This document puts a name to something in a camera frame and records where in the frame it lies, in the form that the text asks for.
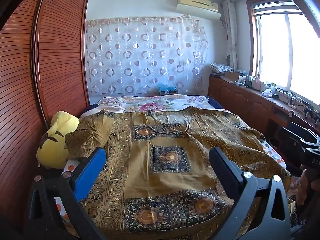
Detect navy blanket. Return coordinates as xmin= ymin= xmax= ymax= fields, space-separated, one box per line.
xmin=82 ymin=97 xmax=223 ymax=113

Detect person's right hand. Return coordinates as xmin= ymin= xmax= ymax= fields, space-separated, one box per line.
xmin=291 ymin=169 xmax=312 ymax=205

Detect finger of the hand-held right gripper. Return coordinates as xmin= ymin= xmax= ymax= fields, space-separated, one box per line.
xmin=280 ymin=127 xmax=320 ymax=153

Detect white orange-dotted bedsheet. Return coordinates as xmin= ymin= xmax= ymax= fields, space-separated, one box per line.
xmin=54 ymin=140 xmax=287 ymax=230

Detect yellow plush toy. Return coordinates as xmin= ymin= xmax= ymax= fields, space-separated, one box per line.
xmin=36 ymin=111 xmax=80 ymax=169

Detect dark dotted clothing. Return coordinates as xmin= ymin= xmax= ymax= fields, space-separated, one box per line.
xmin=290 ymin=200 xmax=309 ymax=229

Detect wooden slatted wardrobe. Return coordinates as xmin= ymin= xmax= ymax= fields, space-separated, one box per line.
xmin=0 ymin=0 xmax=90 ymax=205

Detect floral bedsheet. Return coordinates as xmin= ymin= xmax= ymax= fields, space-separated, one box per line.
xmin=96 ymin=94 xmax=218 ymax=113

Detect white window curtain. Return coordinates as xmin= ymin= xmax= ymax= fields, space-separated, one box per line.
xmin=222 ymin=0 xmax=240 ymax=72

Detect wall air conditioner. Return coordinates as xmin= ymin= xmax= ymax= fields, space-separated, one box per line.
xmin=176 ymin=0 xmax=222 ymax=20

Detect wooden framed window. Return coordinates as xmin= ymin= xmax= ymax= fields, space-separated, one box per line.
xmin=246 ymin=0 xmax=320 ymax=107

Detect black cables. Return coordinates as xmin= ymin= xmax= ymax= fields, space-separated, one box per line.
xmin=277 ymin=89 xmax=308 ymax=108

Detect blue box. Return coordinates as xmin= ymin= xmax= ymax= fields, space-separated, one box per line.
xmin=157 ymin=83 xmax=178 ymax=95

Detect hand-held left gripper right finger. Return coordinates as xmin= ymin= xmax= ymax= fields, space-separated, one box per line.
xmin=209 ymin=147 xmax=293 ymax=240

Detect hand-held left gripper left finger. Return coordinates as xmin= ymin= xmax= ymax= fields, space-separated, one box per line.
xmin=25 ymin=147 xmax=108 ymax=240

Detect cardboard box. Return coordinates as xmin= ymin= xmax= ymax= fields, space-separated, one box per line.
xmin=224 ymin=71 xmax=248 ymax=83

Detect wooden side cabinet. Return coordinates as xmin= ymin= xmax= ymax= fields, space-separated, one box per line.
xmin=208 ymin=76 xmax=320 ymax=150

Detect white circle-patterned curtain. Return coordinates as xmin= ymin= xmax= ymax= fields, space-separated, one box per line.
xmin=85 ymin=16 xmax=209 ymax=97

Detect golden patterned garment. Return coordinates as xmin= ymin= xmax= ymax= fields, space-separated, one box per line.
xmin=64 ymin=106 xmax=292 ymax=240

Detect stack of folded cloths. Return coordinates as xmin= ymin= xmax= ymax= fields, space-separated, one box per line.
xmin=209 ymin=63 xmax=234 ymax=77

